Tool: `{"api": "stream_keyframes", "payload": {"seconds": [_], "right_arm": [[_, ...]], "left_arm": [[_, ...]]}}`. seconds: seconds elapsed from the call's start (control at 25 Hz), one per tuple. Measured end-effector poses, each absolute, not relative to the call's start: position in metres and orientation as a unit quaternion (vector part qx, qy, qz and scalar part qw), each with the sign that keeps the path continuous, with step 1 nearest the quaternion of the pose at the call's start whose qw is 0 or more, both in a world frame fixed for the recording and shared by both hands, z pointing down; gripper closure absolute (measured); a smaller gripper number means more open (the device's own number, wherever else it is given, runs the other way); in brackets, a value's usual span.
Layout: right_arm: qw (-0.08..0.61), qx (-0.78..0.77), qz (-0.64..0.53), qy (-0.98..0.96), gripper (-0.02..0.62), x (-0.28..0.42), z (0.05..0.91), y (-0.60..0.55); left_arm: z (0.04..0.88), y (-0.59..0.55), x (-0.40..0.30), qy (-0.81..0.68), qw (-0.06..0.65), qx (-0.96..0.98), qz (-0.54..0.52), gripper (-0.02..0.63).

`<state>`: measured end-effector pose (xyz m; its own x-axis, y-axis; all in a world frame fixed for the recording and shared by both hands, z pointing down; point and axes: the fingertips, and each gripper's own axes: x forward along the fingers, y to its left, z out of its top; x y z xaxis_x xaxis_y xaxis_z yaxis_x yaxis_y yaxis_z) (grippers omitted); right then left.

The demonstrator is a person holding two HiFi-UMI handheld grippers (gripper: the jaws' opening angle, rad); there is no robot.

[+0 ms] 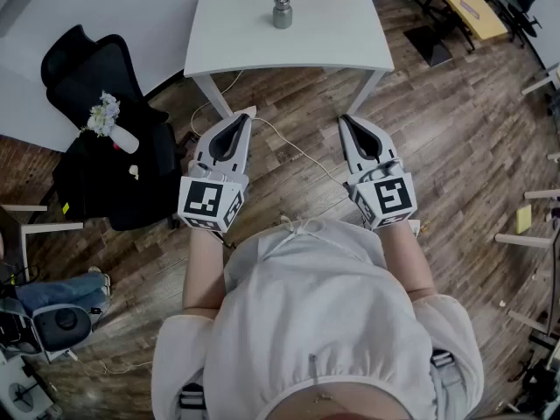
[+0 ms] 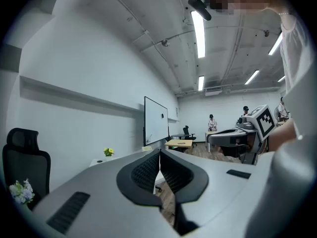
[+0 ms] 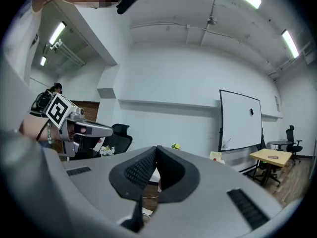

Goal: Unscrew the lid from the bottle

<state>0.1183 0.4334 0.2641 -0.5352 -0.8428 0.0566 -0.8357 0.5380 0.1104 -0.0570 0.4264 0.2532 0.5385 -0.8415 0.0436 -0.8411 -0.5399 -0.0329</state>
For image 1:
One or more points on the person's white shirt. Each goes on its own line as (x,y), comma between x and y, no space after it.
(315,313)

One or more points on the white vase with flowers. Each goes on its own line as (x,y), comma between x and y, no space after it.
(122,138)

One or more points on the yellow wooden table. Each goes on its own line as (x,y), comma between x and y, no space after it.
(481,24)

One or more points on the black table base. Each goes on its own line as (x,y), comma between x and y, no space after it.
(431,44)

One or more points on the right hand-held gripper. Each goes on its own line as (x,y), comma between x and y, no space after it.
(394,197)

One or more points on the white power strip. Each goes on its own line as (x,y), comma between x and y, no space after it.
(417,226)

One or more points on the white frame side table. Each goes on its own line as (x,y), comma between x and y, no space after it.
(52,226)

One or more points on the grey rounded device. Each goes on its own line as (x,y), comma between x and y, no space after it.
(61,326)

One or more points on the person's left forearm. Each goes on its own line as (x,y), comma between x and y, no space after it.
(203,274)

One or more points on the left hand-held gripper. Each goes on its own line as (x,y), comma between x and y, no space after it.
(201,197)

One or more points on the yellow sticky note pad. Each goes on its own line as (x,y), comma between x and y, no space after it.
(523,219)

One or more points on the small purple card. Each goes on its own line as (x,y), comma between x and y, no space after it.
(470,9)

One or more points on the person's right forearm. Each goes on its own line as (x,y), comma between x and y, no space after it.
(407,261)

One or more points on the small white crumpled object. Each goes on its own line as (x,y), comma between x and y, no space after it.
(134,172)

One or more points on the light wooden frame rack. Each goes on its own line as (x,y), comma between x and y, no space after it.
(522,240)

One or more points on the white fan unit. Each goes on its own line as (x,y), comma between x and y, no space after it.
(19,394)

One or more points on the small metal canister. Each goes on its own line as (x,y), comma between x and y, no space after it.
(282,19)

